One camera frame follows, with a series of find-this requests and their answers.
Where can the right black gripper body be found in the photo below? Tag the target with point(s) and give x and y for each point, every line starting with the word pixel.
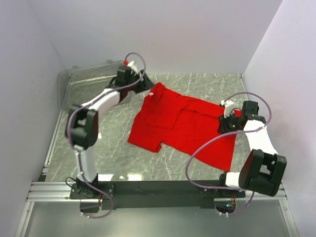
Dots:
pixel 230 124

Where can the red t shirt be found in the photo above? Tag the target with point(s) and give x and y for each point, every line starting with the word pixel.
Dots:
pixel 182 122

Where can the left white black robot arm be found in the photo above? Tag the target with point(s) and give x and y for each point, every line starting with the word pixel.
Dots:
pixel 83 121

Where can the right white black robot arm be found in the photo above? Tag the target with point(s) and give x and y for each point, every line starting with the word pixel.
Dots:
pixel 264 168

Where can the clear plastic storage bin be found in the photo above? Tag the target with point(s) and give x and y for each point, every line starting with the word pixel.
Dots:
pixel 80 84

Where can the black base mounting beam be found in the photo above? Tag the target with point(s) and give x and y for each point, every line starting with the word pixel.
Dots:
pixel 159 194

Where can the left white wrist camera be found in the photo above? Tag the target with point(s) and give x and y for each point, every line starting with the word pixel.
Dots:
pixel 132 65

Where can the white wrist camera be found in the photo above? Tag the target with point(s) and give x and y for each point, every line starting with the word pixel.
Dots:
pixel 229 106
pixel 132 65

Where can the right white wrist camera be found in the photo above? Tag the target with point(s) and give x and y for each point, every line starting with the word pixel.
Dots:
pixel 229 106

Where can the right aluminium side rail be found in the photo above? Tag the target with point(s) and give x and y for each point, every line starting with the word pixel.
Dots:
pixel 289 219

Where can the aluminium extrusion frame rail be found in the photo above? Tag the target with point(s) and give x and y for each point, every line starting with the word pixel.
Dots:
pixel 60 192

